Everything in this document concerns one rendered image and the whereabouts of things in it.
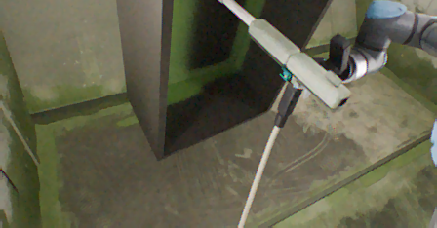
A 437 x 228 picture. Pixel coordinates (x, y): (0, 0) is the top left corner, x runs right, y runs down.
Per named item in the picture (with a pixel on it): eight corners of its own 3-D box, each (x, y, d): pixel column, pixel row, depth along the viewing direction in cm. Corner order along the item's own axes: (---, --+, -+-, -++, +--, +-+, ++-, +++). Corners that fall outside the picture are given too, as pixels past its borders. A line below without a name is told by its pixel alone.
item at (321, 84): (316, 154, 72) (358, 86, 58) (302, 162, 69) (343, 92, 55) (217, 47, 98) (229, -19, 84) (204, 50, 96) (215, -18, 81)
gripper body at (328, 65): (316, 101, 74) (343, 90, 81) (331, 75, 68) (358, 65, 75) (297, 83, 78) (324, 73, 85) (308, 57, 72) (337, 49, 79)
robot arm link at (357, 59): (372, 61, 77) (344, 41, 82) (362, 64, 74) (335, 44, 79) (356, 86, 83) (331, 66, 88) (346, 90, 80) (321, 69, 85)
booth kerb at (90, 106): (37, 129, 172) (29, 114, 163) (37, 126, 173) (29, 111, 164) (353, 47, 292) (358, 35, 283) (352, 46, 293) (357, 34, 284)
